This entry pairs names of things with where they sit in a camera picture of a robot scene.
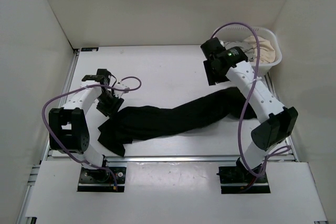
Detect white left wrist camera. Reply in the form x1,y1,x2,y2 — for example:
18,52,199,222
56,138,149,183
114,82,130,97

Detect aluminium table frame rail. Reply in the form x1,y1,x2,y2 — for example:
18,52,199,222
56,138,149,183
15,48,329,224

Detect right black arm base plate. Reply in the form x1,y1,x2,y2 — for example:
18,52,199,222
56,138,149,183
217,166,271,195

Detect white front cover board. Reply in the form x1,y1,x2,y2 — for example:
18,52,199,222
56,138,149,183
26,161,326,223

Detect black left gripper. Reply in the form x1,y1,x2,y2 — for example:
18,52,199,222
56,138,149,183
96,91,124,121

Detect small dark label sticker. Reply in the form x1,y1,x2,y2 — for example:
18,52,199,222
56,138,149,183
81,47,99,52

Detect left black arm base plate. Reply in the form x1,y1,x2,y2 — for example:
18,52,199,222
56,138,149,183
77,167,127,193

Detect grey garment in basket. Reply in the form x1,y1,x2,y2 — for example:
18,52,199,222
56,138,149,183
220,40,256,62

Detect white plastic laundry basket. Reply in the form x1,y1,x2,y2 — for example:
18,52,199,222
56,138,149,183
215,25,282,77

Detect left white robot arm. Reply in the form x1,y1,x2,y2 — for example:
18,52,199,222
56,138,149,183
48,74,129,182

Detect beige garment in basket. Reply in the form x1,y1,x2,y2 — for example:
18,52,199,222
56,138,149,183
243,36,276,63

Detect black trousers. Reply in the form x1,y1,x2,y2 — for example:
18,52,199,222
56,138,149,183
98,87,246,156

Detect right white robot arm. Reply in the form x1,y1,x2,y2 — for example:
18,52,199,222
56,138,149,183
201,37,298,182

